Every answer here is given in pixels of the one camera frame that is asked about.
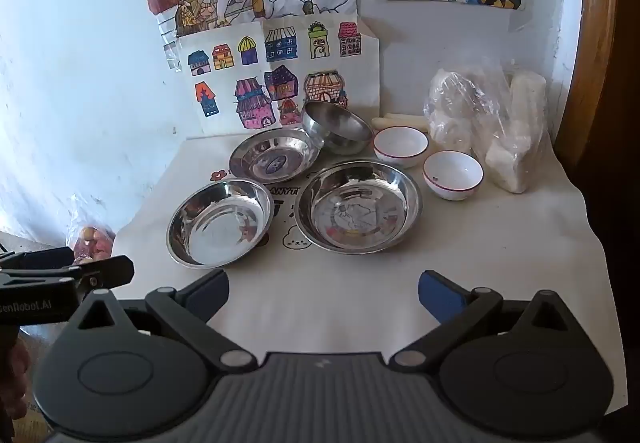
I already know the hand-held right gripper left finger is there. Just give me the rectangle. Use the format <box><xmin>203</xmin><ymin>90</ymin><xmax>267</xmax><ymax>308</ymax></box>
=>
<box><xmin>62</xmin><ymin>268</ymin><xmax>258</xmax><ymax>371</ymax></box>

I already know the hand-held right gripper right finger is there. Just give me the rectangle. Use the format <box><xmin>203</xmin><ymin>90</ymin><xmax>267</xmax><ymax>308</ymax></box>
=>
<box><xmin>387</xmin><ymin>270</ymin><xmax>586</xmax><ymax>370</ymax></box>

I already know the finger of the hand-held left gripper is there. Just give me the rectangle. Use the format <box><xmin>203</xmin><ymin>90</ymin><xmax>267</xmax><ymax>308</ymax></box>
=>
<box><xmin>0</xmin><ymin>256</ymin><xmax>135</xmax><ymax>294</ymax></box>
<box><xmin>0</xmin><ymin>247</ymin><xmax>74</xmax><ymax>270</ymax></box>

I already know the medium stainless steel plate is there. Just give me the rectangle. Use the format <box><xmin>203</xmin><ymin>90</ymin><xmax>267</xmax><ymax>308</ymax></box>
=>
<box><xmin>166</xmin><ymin>179</ymin><xmax>275</xmax><ymax>270</ymax></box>

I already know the white bowl red rim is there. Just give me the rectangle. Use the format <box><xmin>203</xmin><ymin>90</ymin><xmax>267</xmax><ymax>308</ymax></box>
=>
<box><xmin>373</xmin><ymin>125</ymin><xmax>430</xmax><ymax>168</ymax></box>
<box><xmin>423</xmin><ymin>151</ymin><xmax>485</xmax><ymax>201</ymax></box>

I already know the small stainless steel plate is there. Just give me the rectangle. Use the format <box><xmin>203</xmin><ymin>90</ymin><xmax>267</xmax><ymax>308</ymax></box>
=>
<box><xmin>229</xmin><ymin>128</ymin><xmax>321</xmax><ymax>184</ymax></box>

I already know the stainless steel bowl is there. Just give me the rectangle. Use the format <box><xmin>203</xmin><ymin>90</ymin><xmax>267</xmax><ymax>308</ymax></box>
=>
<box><xmin>301</xmin><ymin>101</ymin><xmax>373</xmax><ymax>154</ymax></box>

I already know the person's left hand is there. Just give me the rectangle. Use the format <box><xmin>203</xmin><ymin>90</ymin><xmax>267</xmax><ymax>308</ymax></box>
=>
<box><xmin>0</xmin><ymin>340</ymin><xmax>32</xmax><ymax>421</ymax></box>

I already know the clear bag of snacks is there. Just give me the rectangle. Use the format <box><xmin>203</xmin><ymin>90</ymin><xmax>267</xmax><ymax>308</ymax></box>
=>
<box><xmin>67</xmin><ymin>223</ymin><xmax>117</xmax><ymax>266</ymax></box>

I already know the white printed tablecloth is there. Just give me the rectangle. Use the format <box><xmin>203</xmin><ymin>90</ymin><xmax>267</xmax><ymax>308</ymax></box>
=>
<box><xmin>111</xmin><ymin>130</ymin><xmax>628</xmax><ymax>424</ymax></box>

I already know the clear bag of white rolls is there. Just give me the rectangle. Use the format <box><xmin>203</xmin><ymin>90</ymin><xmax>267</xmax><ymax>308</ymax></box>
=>
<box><xmin>424</xmin><ymin>65</ymin><xmax>548</xmax><ymax>194</ymax></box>

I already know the coloured houses drawing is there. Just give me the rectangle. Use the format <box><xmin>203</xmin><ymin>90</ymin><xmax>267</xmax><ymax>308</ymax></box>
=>
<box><xmin>177</xmin><ymin>13</ymin><xmax>381</xmax><ymax>138</ymax></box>

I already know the brown wooden frame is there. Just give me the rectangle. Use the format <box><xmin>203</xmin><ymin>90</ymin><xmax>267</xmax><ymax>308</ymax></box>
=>
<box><xmin>555</xmin><ymin>0</ymin><xmax>640</xmax><ymax>174</ymax></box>

